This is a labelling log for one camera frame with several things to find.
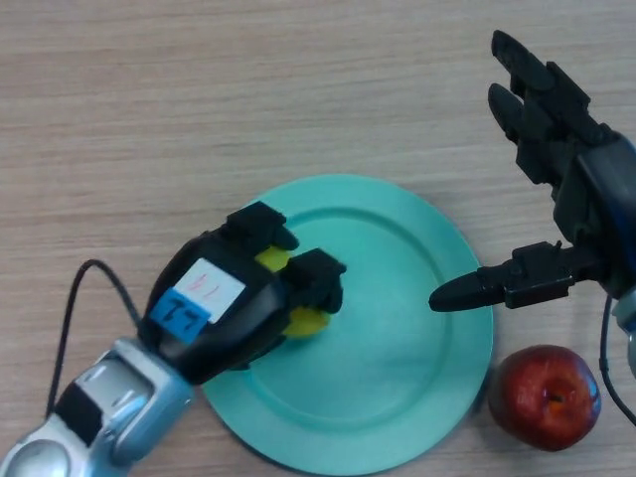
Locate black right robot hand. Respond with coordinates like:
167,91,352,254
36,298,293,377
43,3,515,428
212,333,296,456
427,29,636,313

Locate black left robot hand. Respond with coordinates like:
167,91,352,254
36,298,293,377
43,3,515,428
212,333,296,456
137,201,348,387

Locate yellow starfruit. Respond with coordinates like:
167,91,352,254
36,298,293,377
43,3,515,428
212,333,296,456
255,246,333,340

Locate green round plate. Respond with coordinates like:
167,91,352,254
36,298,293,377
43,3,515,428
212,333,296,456
201,173,495,474

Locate red apple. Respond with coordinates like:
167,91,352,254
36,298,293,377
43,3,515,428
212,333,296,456
487,346,602,452

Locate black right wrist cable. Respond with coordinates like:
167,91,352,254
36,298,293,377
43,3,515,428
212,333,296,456
598,292,636,428

